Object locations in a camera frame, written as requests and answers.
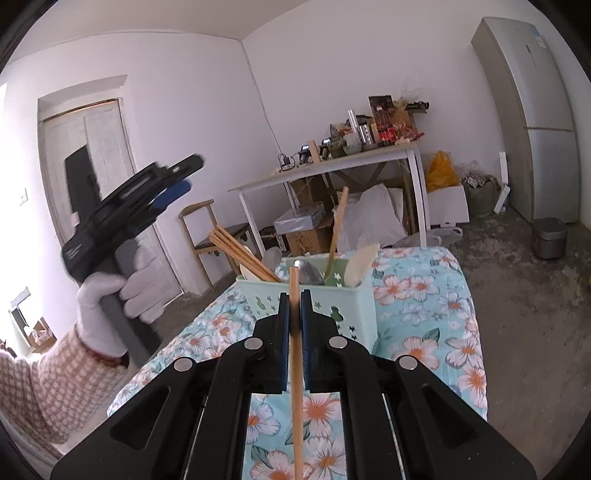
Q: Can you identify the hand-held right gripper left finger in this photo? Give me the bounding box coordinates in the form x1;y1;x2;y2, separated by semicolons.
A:
50;290;291;480

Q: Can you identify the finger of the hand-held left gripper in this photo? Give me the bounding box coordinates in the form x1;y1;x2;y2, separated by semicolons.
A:
151;181;192;208
150;154;205;183

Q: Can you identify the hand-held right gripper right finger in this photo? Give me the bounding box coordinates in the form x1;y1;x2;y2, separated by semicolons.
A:
300;289;537;480

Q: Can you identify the green plastic utensil basket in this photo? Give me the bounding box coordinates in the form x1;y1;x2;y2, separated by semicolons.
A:
235;256;379;356

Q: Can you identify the long wooden chopstick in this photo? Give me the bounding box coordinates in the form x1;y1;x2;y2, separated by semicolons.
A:
324;186;350;278
287;267;305;480

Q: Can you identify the metal spoon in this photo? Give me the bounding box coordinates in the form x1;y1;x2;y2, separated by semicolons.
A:
264;246;283;278
292;258;325;285

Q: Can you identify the bunch of wooden chopsticks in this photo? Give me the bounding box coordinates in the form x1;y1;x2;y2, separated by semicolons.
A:
208;225;280;283

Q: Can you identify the wooden spatula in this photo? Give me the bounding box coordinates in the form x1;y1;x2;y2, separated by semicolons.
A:
343;243;381;288

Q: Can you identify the person's left forearm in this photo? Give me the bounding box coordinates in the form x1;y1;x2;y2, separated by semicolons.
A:
0;323;137;457

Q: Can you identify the person's left hand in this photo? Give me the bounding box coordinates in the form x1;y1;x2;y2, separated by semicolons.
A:
75;246;168;360

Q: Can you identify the wooden chair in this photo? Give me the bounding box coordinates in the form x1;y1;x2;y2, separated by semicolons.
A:
178;199;252;292

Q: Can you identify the white door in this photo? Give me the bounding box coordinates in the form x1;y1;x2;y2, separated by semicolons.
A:
39;97;183;296

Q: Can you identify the brown cardboard box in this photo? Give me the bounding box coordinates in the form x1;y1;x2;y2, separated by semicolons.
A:
281;226;333;257

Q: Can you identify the grey box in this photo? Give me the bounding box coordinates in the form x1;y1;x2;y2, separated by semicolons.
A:
273;203;326;234

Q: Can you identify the open cardboard box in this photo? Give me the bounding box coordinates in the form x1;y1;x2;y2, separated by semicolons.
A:
27;318;58;354

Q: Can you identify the white sack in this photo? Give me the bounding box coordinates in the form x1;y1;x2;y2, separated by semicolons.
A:
344;184;407;247

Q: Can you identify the white table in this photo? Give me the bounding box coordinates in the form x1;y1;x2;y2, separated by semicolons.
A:
228;142;428;259

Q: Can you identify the white plastic bag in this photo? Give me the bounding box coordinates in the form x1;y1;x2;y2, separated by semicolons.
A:
392;226;463;248

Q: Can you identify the white box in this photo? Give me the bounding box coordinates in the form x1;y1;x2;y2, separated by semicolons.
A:
425;185;471;228

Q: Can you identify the yellow plastic bag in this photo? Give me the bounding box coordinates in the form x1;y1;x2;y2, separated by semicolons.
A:
425;151;461;192

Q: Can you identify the small cardboard box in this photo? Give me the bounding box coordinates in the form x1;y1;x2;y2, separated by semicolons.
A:
392;108;420;134

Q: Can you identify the grey-green bag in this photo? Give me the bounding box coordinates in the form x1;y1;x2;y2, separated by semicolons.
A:
462;173;502;217

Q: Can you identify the metal bin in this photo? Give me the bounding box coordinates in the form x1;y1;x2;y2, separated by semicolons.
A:
531;218;568;260

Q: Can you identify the silver refrigerator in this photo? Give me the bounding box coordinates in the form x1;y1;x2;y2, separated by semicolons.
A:
471;17;580;223

